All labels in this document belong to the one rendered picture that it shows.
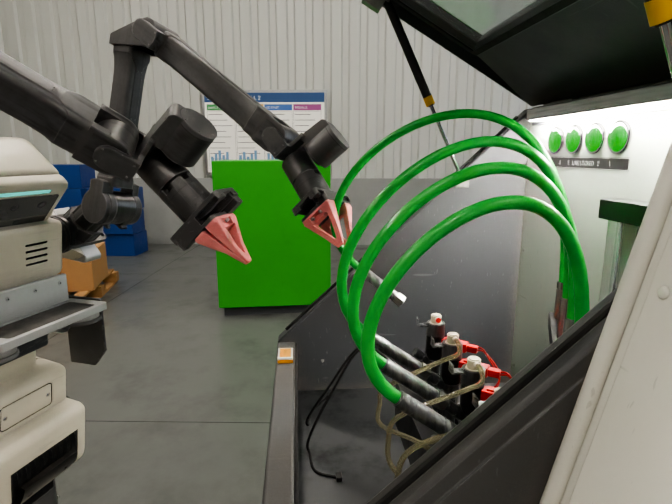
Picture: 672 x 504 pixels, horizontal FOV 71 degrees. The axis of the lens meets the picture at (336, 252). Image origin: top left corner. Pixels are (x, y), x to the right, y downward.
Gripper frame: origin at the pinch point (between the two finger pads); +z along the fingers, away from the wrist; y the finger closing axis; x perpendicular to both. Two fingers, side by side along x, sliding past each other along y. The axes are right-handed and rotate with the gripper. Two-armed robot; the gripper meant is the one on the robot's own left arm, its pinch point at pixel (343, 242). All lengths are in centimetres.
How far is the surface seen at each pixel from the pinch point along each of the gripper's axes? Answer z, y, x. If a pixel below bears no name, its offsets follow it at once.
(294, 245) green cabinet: -139, 231, 163
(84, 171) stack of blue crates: -448, 238, 405
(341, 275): 11.6, -17.2, -6.2
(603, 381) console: 36, -26, -27
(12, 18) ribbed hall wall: -695, 188, 369
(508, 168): 13.8, -14.3, -29.9
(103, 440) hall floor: -34, 55, 197
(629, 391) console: 37, -29, -28
